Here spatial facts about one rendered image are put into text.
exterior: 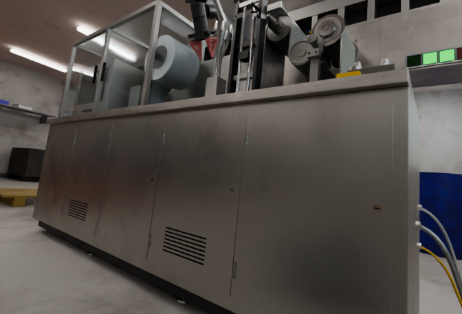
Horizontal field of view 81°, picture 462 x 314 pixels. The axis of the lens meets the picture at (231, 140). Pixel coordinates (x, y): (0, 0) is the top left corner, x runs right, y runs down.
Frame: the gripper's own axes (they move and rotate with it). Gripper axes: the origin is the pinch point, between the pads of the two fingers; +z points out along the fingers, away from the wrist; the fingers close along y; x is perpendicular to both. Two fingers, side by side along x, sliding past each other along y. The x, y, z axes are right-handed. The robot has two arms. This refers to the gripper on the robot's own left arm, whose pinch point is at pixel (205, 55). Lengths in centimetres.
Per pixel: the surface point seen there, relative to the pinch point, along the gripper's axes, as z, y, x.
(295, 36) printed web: -2, -25, -45
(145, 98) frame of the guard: 17, 57, -15
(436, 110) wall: 192, -165, -639
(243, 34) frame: -7.6, -3.1, -31.8
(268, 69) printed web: 11.5, -10.5, -40.3
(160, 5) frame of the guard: -34, 56, -45
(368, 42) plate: 6, -56, -67
